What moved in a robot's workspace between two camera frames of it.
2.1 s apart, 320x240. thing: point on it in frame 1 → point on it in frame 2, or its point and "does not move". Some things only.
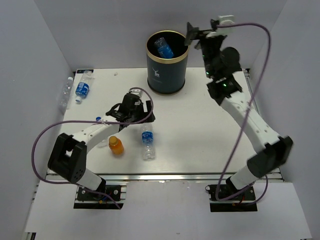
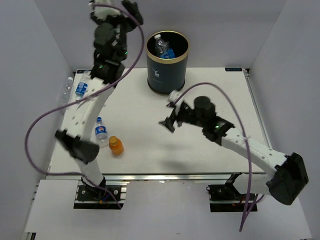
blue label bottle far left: x=82 y=88 does not move
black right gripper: x=191 y=34 → x=168 y=122
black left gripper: x=139 y=106 → x=109 y=19
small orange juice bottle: x=116 y=145 does not move
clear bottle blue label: x=147 y=136 → x=161 y=45
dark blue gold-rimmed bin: x=166 y=55 does not move
